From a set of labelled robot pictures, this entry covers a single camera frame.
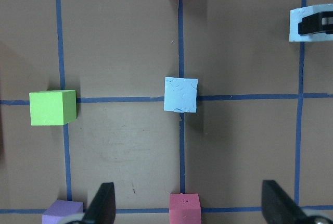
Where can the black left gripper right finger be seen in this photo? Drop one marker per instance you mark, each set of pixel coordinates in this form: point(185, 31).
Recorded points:
point(278, 207)

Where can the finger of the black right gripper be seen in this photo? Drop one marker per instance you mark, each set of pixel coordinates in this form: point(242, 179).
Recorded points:
point(320, 22)

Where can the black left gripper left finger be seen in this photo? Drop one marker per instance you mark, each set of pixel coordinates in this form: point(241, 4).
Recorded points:
point(103, 206)

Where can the light blue block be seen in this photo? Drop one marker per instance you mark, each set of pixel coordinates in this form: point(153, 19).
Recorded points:
point(296, 16)
point(180, 95)

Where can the purple block left side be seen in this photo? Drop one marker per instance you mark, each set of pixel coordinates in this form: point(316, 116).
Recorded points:
point(60, 209)

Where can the pink block left near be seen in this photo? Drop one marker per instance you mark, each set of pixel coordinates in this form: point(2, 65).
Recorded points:
point(184, 208)

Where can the green foam block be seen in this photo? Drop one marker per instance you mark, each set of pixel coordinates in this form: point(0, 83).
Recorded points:
point(52, 108)

